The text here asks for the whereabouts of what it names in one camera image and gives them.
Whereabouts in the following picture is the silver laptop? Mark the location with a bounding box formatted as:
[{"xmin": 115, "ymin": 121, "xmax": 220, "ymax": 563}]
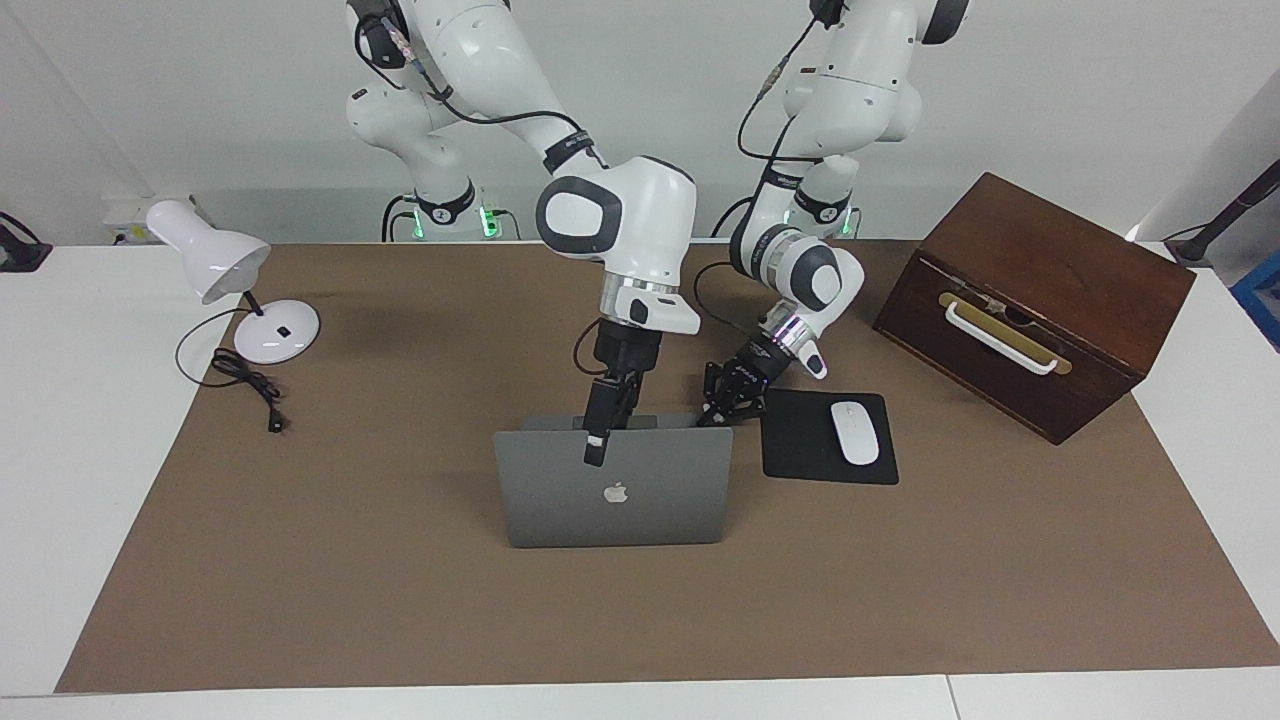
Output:
[{"xmin": 493, "ymin": 413, "xmax": 734, "ymax": 549}]

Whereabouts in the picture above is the black mouse pad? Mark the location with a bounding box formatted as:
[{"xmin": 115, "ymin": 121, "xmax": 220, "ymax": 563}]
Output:
[{"xmin": 759, "ymin": 388, "xmax": 900, "ymax": 486}]

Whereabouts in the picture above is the white computer mouse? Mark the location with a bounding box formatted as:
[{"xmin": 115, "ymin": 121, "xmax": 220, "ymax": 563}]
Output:
[{"xmin": 830, "ymin": 401, "xmax": 881, "ymax": 467}]

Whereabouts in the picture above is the brown table mat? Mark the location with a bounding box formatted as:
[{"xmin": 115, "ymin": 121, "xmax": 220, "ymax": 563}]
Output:
[{"xmin": 55, "ymin": 238, "xmax": 1280, "ymax": 694}]

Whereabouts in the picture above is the dark brown wooden box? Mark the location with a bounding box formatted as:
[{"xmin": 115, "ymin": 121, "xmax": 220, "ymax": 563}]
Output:
[{"xmin": 872, "ymin": 172, "xmax": 1197, "ymax": 446}]

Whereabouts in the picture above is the white desk lamp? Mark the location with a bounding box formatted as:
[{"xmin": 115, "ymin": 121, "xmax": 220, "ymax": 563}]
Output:
[{"xmin": 147, "ymin": 199, "xmax": 322, "ymax": 365}]

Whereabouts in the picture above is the black stand leg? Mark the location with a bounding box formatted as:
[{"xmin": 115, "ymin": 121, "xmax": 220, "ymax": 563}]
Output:
[{"xmin": 1165, "ymin": 160, "xmax": 1280, "ymax": 266}]

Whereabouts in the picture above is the black left base cable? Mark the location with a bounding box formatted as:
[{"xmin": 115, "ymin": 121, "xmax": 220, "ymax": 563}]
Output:
[{"xmin": 712, "ymin": 195, "xmax": 761, "ymax": 239}]

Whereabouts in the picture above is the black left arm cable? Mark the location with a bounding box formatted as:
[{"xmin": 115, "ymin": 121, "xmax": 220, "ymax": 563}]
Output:
[{"xmin": 693, "ymin": 0, "xmax": 833, "ymax": 346}]

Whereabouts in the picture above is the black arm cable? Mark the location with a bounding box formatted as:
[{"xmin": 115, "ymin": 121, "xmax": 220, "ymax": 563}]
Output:
[
  {"xmin": 370, "ymin": 20, "xmax": 609, "ymax": 376},
  {"xmin": 693, "ymin": 0, "xmax": 833, "ymax": 346}
]

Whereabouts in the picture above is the white box handle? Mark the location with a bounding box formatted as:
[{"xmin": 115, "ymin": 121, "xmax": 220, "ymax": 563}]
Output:
[{"xmin": 945, "ymin": 301, "xmax": 1059, "ymax": 377}]

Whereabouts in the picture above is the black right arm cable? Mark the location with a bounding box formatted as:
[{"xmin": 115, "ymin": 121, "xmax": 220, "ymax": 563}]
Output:
[{"xmin": 370, "ymin": 20, "xmax": 609, "ymax": 376}]

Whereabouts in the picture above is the black lamp power cable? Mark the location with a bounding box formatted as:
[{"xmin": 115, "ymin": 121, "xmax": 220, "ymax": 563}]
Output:
[{"xmin": 175, "ymin": 305, "xmax": 291, "ymax": 435}]

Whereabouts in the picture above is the white wall socket strip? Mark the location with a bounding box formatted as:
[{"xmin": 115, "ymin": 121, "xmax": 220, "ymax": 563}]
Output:
[{"xmin": 103, "ymin": 195, "xmax": 161, "ymax": 246}]

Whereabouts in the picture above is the black clamp mount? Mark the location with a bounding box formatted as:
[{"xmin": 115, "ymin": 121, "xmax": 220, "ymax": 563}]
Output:
[{"xmin": 0, "ymin": 212, "xmax": 53, "ymax": 273}]

